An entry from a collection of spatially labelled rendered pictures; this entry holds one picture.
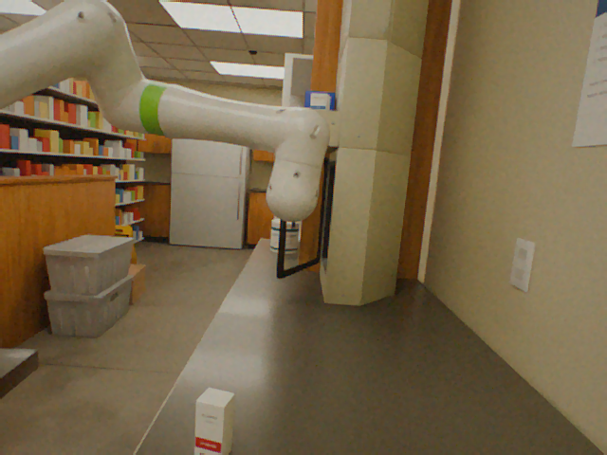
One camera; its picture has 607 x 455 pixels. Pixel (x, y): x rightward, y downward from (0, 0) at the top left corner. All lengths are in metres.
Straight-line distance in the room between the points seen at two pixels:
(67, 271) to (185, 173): 3.40
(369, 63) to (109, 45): 0.66
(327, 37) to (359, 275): 0.88
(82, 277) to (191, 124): 2.42
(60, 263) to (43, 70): 2.46
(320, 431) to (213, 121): 0.61
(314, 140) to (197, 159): 5.48
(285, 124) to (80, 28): 0.41
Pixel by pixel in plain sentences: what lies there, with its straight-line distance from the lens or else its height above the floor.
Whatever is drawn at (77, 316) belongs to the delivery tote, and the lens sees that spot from 3.30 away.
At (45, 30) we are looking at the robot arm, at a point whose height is 1.54.
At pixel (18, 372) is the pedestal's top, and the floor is 0.93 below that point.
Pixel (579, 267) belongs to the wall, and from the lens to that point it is 0.89.
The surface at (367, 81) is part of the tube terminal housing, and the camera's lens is 1.17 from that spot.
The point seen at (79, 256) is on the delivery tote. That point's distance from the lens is 3.13.
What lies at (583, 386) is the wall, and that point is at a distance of 0.90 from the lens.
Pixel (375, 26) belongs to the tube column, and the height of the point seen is 1.75.
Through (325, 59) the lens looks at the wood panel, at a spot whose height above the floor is 1.75.
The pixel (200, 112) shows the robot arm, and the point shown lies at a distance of 0.86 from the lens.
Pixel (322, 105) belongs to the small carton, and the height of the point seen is 1.53.
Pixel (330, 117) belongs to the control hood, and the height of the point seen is 1.49.
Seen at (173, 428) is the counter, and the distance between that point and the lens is 0.68.
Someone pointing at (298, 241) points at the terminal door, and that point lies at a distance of 1.29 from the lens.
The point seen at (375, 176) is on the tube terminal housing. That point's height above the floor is 1.33.
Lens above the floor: 1.34
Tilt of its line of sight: 9 degrees down
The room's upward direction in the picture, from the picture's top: 4 degrees clockwise
